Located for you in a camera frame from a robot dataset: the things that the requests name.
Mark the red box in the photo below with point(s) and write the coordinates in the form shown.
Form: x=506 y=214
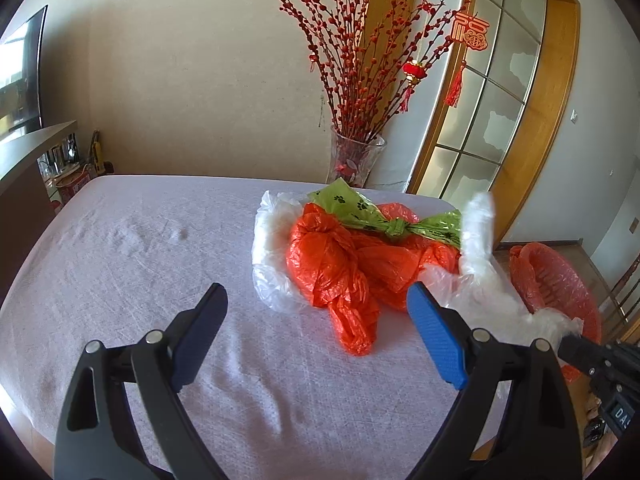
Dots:
x=72 y=185

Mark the red berry branches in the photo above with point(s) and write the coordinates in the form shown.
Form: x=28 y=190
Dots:
x=350 y=75

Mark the small red lantern ornament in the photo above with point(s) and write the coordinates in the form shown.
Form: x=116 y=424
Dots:
x=414 y=70

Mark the frosted glass door wooden frame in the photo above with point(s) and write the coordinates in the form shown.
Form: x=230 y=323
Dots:
x=480 y=125

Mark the clear glass vase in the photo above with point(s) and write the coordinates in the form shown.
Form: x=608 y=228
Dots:
x=355 y=160

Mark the brown television cabinet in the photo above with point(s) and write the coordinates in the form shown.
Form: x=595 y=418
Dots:
x=20 y=200

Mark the red tasselled hanging ornament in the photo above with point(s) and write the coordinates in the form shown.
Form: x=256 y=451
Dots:
x=470 y=30

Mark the light green plastic bag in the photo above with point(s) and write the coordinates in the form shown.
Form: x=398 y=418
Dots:
x=345 y=205

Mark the red plastic basket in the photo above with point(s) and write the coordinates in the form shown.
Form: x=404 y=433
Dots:
x=554 y=289

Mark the glass items beside cabinet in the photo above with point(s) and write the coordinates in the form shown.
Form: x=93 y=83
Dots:
x=62 y=152

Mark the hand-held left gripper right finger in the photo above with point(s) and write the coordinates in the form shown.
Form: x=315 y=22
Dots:
x=440 y=340

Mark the yellow upright item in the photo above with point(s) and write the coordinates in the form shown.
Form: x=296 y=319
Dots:
x=96 y=155

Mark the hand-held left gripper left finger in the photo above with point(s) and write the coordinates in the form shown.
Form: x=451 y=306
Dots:
x=200 y=335

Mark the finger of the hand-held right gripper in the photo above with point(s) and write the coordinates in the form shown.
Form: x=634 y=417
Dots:
x=585 y=354

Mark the black flat television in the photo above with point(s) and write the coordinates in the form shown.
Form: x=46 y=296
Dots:
x=20 y=80

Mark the red plastic liner bag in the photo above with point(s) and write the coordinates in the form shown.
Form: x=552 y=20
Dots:
x=525 y=270

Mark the orange plastic bag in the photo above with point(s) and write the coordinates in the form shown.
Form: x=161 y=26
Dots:
x=325 y=260

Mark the clear white plastic bag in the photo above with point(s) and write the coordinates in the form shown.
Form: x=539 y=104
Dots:
x=480 y=240

